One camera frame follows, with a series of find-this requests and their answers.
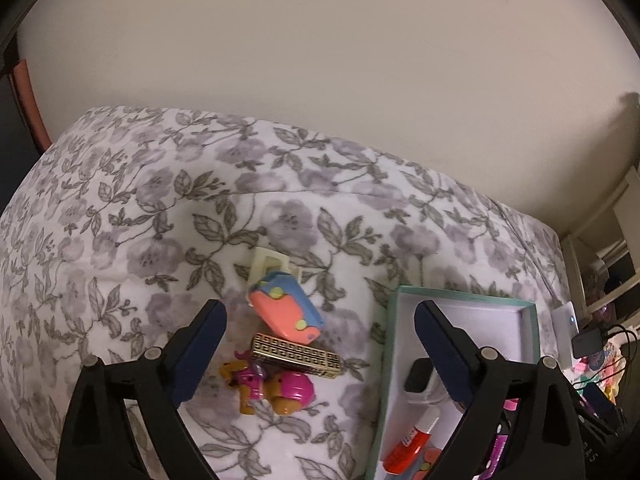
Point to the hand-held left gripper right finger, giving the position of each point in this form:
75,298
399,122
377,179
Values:
445,355

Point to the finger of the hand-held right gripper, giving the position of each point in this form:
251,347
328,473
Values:
597,397

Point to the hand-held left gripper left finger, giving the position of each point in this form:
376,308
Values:
197,355

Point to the teal box with white inside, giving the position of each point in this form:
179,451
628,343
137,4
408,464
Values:
475,320

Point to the orange stain remover bottle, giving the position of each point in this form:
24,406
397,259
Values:
407,447

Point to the purple toy packet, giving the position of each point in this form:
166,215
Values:
495,452

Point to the black charger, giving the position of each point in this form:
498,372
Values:
589,344

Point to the white power bank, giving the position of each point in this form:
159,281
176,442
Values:
565,330

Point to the gold patterned lighter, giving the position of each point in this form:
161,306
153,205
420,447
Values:
295,355

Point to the pink dog toy figure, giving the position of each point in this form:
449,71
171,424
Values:
295,385

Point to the floral printed blanket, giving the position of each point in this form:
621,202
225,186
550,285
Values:
150,210

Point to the cream shelf unit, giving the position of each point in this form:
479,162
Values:
600,230

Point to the dark cabinet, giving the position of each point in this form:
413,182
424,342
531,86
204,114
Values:
12,150

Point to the red-brown wooden trim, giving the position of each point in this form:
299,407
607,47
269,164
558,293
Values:
32,105

